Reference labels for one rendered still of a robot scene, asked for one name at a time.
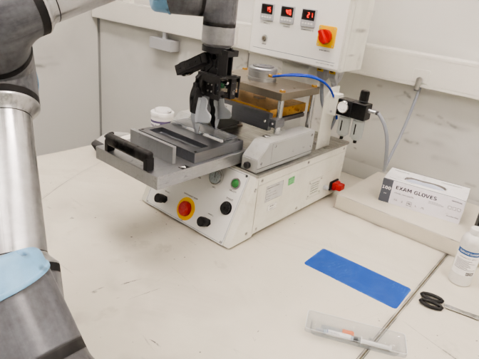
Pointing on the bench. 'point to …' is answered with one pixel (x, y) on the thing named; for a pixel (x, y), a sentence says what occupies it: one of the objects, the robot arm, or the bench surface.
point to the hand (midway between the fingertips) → (204, 126)
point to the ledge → (405, 216)
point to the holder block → (192, 143)
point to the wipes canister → (161, 116)
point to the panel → (204, 201)
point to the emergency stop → (184, 208)
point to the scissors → (440, 304)
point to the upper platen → (296, 109)
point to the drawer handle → (111, 142)
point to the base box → (283, 194)
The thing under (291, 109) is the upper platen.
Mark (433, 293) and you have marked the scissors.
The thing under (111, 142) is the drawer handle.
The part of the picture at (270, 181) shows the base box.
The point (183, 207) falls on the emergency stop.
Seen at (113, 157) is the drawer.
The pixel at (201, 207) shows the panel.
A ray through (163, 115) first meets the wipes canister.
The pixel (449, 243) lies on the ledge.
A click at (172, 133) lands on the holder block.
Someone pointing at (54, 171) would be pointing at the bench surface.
